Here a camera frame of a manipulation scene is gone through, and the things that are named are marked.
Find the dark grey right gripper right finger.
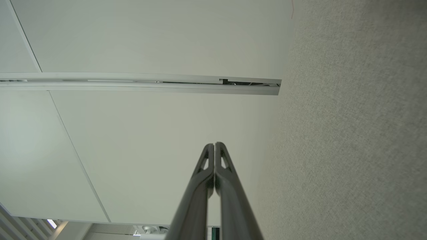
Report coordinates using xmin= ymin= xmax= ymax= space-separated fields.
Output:
xmin=215 ymin=142 xmax=264 ymax=240

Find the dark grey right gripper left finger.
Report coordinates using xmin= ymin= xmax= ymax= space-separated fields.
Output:
xmin=165 ymin=143 xmax=215 ymax=240

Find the silver ceiling fixture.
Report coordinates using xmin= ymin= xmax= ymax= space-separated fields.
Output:
xmin=133 ymin=225 xmax=169 ymax=236

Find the white slatted grille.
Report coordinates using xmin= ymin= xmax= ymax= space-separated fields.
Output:
xmin=0 ymin=203 xmax=58 ymax=240

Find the grey partition post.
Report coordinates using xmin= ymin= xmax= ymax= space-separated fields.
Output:
xmin=0 ymin=72 xmax=282 ymax=96

